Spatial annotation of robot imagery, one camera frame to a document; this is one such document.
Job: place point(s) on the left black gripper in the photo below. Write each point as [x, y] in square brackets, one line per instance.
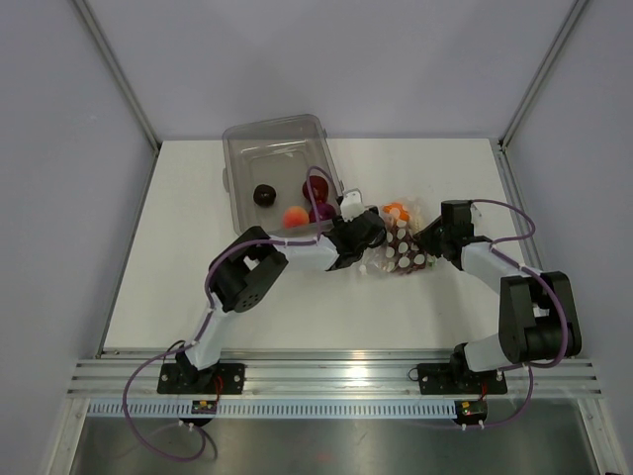
[339, 225]

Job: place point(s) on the fake peach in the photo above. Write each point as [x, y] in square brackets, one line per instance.
[295, 216]

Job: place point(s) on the white slotted cable duct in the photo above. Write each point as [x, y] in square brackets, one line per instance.
[269, 409]

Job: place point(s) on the fake purple grapes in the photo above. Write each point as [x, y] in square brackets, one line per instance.
[402, 254]

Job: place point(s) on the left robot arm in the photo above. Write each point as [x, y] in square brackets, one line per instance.
[239, 279]

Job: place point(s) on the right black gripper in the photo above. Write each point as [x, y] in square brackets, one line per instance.
[424, 238]

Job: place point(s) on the fake orange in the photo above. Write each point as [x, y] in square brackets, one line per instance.
[397, 210]

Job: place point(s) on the right aluminium frame post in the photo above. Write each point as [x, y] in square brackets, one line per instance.
[543, 71]

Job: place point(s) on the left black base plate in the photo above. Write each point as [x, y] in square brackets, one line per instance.
[223, 379]

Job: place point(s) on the aluminium frame post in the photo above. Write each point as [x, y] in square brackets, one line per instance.
[543, 71]
[96, 32]

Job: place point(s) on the fake purple onion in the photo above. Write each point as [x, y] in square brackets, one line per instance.
[322, 212]

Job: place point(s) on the clear zip top bag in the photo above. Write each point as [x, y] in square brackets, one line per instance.
[373, 260]

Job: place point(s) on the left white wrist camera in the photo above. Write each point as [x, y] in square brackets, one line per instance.
[351, 205]

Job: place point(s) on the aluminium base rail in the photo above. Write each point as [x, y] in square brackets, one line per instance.
[269, 374]

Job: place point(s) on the left aluminium frame post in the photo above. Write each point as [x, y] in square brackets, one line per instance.
[96, 32]

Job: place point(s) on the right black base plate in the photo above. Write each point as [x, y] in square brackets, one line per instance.
[440, 379]

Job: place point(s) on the grey transparent plastic container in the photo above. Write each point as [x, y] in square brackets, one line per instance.
[282, 153]

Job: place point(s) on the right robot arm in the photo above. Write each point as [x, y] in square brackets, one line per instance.
[537, 317]

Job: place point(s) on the fake dark red apple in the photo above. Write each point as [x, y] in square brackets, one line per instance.
[316, 187]

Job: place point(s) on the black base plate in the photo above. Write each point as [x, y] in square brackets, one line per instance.
[223, 379]
[440, 379]

